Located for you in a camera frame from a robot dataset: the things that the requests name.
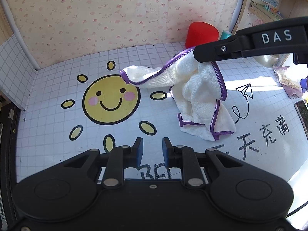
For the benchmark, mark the red cylindrical speaker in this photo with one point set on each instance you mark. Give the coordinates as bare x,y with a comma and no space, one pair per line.
200,33

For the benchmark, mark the teal capped small bottle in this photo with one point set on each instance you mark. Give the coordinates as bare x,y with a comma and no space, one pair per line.
225,34

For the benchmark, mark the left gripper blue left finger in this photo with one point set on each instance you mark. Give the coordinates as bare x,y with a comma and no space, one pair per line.
133,154

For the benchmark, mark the plastic bag with snacks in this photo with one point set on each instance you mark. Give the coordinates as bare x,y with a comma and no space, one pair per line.
288,82

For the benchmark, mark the white towel with purple trim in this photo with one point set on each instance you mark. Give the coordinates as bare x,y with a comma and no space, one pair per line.
198,90

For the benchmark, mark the clear tape roll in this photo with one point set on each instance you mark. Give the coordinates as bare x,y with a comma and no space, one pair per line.
268,61

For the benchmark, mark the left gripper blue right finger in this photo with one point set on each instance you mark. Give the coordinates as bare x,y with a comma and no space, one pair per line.
172,155

